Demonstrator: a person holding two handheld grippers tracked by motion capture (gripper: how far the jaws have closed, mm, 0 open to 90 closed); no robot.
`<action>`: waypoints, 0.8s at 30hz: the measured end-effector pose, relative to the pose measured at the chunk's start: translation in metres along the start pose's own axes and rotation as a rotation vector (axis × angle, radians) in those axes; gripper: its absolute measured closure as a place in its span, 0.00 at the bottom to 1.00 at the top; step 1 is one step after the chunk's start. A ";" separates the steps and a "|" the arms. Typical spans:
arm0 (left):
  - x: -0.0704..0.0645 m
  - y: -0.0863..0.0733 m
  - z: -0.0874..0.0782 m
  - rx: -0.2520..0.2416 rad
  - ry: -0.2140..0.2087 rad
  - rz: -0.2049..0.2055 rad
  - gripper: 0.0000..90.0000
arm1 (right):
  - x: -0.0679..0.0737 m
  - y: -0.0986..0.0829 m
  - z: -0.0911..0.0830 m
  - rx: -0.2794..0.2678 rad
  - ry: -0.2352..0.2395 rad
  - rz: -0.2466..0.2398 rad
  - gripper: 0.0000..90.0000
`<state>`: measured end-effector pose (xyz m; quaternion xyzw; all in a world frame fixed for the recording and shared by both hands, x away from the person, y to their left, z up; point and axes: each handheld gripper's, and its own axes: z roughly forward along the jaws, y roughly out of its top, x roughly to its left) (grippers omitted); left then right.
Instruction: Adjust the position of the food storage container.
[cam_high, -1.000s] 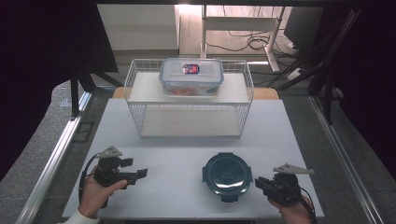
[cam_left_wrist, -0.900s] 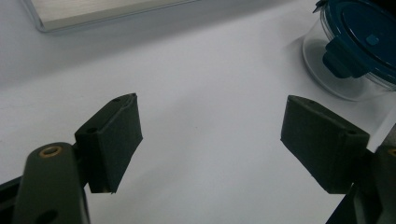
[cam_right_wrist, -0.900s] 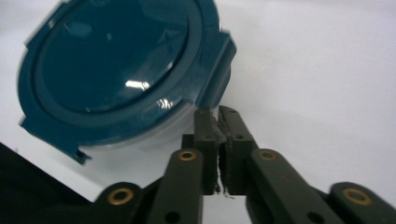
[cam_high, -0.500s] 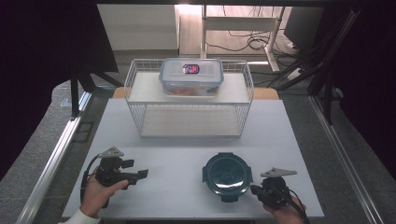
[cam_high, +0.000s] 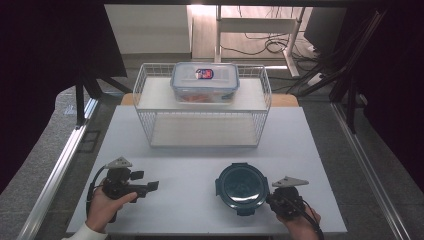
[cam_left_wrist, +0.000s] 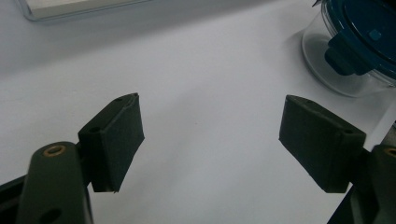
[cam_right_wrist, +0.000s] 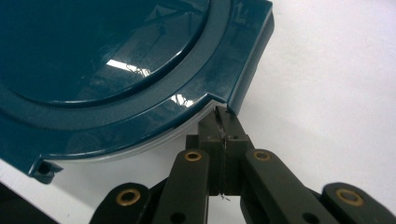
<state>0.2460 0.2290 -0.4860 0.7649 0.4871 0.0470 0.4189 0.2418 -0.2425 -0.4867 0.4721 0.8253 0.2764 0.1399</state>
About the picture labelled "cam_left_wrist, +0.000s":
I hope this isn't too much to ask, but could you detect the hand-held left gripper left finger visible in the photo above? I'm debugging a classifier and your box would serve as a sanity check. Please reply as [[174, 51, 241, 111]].
[[77, 92, 146, 193]]

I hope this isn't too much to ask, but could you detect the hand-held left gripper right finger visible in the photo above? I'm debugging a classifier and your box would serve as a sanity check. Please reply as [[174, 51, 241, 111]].
[[277, 94, 367, 194]]

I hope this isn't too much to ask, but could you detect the round container with teal lid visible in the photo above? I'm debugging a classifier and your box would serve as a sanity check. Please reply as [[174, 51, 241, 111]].
[[300, 0, 396, 99]]

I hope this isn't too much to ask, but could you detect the white wire two-tier rack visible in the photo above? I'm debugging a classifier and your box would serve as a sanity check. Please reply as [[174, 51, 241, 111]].
[[15, 0, 153, 22]]

